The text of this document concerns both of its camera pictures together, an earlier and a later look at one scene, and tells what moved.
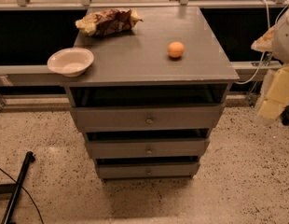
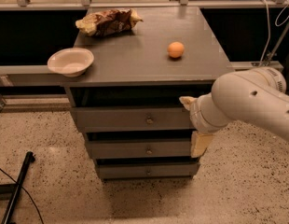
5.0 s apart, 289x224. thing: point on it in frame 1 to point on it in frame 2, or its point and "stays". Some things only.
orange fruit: (175, 49) stays
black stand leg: (14, 188) stays
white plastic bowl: (71, 62) stays
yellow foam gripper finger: (266, 42) to (187, 101)
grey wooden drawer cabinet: (154, 93) stays
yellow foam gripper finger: (280, 93) to (199, 142)
